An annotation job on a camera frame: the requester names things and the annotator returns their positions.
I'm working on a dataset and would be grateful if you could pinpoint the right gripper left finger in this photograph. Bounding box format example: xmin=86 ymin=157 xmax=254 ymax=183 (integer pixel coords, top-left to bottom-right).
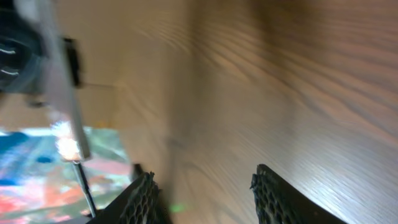
xmin=88 ymin=172 xmax=162 ymax=224

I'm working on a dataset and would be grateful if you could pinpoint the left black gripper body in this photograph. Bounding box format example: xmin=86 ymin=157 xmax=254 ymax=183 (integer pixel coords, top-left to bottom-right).
xmin=1 ymin=0 xmax=43 ymax=93

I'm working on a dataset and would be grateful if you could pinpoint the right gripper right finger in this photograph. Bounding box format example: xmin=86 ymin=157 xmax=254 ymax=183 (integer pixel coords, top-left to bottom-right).
xmin=250 ymin=164 xmax=345 ymax=224

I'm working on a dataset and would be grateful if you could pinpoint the bronze Galaxy smartphone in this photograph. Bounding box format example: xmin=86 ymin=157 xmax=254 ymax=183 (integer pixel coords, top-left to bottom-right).
xmin=14 ymin=0 xmax=90 ymax=161

